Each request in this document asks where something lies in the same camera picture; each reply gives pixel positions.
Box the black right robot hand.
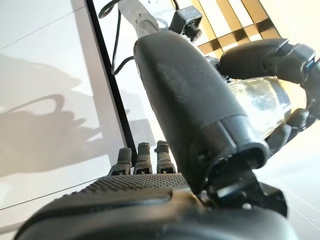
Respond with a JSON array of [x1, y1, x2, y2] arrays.
[[14, 33, 301, 240]]

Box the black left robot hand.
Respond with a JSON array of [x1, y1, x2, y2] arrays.
[[207, 38, 320, 156]]

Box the clear jasmine tea bottle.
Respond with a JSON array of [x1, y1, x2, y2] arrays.
[[226, 75, 309, 141]]

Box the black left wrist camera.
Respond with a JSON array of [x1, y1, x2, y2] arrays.
[[169, 6, 204, 43]]

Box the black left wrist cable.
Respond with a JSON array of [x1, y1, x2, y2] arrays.
[[98, 0, 137, 76]]

